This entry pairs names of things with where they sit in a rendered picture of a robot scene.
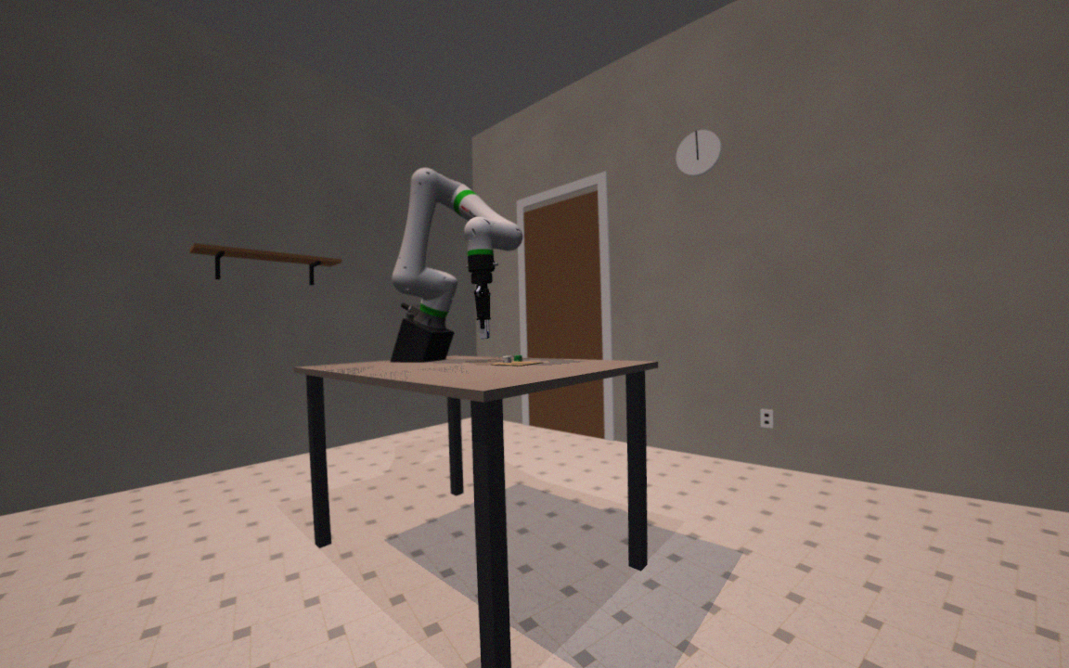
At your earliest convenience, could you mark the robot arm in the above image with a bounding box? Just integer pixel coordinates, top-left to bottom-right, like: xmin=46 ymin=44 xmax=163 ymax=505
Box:
xmin=392 ymin=168 xmax=522 ymax=331

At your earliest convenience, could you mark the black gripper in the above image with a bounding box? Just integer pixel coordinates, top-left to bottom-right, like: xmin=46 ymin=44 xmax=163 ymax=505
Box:
xmin=471 ymin=271 xmax=493 ymax=339

